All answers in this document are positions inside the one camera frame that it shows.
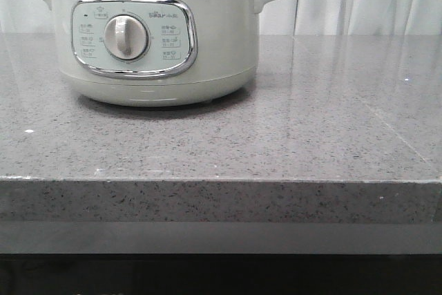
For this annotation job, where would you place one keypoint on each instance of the pale green electric pot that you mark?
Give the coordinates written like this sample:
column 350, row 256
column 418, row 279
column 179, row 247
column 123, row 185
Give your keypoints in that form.
column 157, row 52

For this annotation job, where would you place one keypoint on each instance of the white curtain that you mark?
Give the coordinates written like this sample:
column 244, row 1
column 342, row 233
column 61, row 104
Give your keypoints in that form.
column 285, row 17

